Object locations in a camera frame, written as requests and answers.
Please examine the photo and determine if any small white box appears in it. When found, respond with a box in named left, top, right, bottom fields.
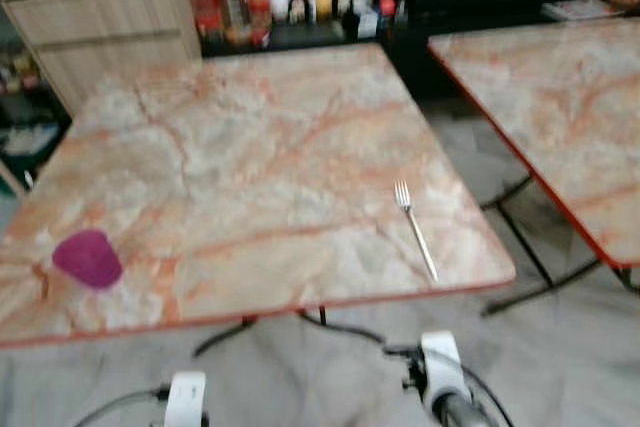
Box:
left=355, top=3, right=380, bottom=39

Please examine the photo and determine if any black metal table leg frame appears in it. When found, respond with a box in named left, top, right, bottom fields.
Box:
left=192, top=307, right=387, bottom=358
left=480, top=172, right=640, bottom=318

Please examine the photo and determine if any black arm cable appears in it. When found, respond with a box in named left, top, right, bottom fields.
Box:
left=74, top=385, right=167, bottom=427
left=455, top=347, right=517, bottom=427

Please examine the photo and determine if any flat printed magazine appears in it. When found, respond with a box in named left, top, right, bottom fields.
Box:
left=542, top=0, right=623, bottom=24

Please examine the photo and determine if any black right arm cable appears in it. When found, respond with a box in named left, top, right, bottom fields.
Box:
left=455, top=347, right=517, bottom=427

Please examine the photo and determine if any short red lid snack jar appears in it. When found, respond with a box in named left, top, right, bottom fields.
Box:
left=246, top=0, right=274, bottom=47

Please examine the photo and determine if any silver metal fork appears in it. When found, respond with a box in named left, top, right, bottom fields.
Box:
left=393, top=181, right=440, bottom=282

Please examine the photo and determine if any dark open shelf unit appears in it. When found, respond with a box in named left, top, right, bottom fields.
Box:
left=0, top=7, right=73, bottom=198

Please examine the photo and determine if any small red pink container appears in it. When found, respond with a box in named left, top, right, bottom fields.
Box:
left=378, top=0, right=398, bottom=44

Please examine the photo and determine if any light wooden cabinet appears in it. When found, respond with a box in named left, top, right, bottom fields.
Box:
left=0, top=0, right=203, bottom=116

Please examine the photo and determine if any purple plastic cup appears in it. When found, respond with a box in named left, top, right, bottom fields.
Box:
left=52, top=229, right=125, bottom=291

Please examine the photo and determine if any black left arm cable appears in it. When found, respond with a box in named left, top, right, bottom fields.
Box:
left=74, top=385, right=167, bottom=427

